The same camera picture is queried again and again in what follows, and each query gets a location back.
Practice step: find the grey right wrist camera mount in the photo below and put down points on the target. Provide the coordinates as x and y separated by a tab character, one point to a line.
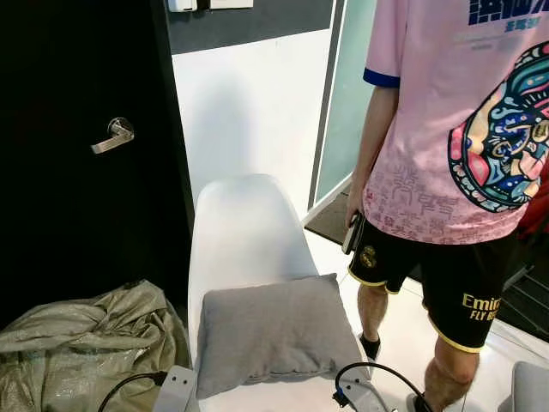
364	399

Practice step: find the frosted glass door panel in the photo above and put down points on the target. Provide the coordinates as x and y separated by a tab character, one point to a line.
347	103

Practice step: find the black phone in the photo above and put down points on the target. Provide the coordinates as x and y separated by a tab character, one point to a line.
352	233

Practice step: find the black door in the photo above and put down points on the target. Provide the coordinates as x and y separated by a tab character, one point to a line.
77	215

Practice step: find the person in pink shirt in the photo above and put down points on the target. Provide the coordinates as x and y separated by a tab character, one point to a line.
429	129

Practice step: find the grey pillow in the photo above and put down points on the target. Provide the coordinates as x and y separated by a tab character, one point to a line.
274	335

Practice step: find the dark doormat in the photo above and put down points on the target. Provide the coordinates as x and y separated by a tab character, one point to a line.
330	221

